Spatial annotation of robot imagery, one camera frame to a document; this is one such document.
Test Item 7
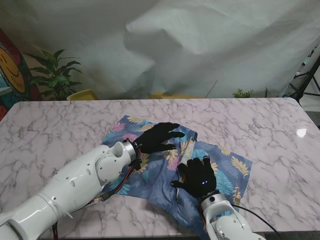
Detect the black tripod stand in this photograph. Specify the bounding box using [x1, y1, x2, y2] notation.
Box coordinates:
[287, 44, 320, 103]

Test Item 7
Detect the red black left arm cable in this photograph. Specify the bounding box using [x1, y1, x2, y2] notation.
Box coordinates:
[51, 149, 143, 240]

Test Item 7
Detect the thin brown stick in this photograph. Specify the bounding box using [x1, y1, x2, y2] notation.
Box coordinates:
[205, 79, 218, 98]

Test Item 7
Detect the colourful smiley painted board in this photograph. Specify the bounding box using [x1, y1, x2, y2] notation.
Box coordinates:
[0, 27, 42, 121]

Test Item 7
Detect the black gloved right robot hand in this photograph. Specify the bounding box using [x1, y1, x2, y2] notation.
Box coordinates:
[169, 155, 218, 198]

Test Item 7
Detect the white backdrop sheet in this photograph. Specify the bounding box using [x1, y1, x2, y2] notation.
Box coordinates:
[0, 0, 320, 100]

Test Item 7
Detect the large green potted plant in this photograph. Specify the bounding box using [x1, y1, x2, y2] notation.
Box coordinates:
[24, 49, 83, 101]

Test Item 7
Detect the small green plant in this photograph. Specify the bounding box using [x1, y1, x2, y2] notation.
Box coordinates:
[231, 88, 255, 99]

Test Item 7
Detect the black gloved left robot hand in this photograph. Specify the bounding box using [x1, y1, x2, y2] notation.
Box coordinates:
[136, 121, 186, 154]

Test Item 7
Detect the yellow plastic chair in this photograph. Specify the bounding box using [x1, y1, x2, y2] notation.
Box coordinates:
[66, 89, 99, 101]

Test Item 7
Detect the mustard yellow fabric item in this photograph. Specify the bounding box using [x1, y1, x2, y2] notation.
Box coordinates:
[147, 91, 201, 99]

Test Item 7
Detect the blue leaf print pillowcase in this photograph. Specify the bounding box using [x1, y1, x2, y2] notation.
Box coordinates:
[101, 114, 253, 238]

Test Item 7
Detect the red black right arm cable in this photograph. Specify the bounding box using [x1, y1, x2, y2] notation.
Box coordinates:
[199, 203, 282, 240]

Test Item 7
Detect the red black arm cable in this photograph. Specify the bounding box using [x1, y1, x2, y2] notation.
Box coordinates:
[51, 149, 143, 240]
[199, 203, 282, 240]

